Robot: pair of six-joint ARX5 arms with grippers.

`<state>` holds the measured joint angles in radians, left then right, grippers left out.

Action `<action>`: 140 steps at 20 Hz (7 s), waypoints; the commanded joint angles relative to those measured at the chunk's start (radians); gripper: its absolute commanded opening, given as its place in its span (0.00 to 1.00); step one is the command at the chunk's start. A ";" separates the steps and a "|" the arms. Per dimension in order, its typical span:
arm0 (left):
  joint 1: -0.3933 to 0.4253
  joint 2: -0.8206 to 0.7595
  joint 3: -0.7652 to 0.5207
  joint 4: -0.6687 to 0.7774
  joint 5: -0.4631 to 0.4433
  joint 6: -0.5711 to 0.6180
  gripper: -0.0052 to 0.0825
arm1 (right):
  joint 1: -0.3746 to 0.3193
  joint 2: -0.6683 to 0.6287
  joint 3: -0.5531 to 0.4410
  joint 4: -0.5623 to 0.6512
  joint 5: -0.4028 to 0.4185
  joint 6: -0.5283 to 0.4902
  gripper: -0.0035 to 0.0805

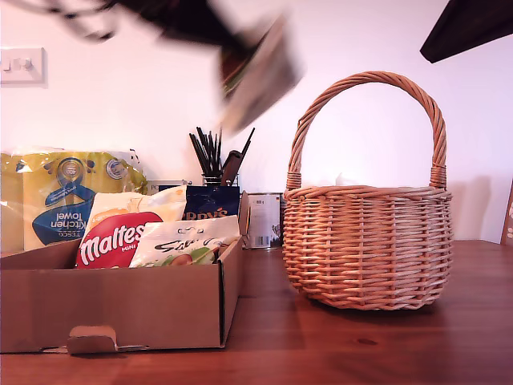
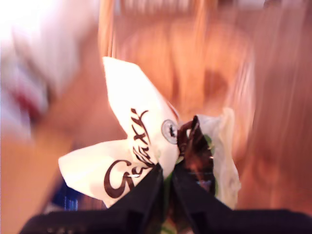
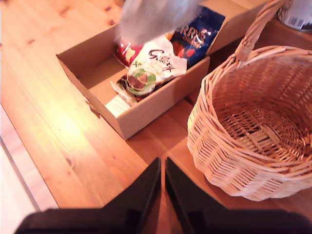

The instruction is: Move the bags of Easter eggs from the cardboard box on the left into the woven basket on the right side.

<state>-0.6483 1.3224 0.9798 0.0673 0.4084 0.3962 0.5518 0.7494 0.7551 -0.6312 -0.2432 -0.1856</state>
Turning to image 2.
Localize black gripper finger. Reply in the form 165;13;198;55
104;163;164;230
172;167;235;234

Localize white Galaxy eggs bag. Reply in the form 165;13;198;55
58;56;242;234

